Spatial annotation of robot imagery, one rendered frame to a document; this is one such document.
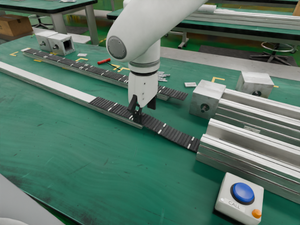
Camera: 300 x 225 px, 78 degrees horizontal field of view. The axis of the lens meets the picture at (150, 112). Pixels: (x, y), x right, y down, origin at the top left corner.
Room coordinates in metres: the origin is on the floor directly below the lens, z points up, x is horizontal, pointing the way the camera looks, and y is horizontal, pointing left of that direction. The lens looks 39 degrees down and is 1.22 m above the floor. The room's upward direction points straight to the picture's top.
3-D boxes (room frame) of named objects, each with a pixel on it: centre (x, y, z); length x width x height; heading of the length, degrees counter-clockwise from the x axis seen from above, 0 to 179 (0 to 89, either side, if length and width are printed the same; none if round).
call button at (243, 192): (0.19, -0.19, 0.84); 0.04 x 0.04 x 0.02
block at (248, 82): (0.62, -0.41, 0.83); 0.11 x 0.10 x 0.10; 167
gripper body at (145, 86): (0.46, 0.02, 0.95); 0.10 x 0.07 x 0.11; 150
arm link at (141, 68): (0.47, 0.02, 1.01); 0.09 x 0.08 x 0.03; 150
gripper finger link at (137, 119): (0.42, 0.04, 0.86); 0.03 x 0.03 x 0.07; 60
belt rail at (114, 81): (0.87, 0.34, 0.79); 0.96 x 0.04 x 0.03; 60
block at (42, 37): (1.19, 0.64, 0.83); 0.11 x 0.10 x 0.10; 152
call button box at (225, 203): (0.20, -0.20, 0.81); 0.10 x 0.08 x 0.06; 150
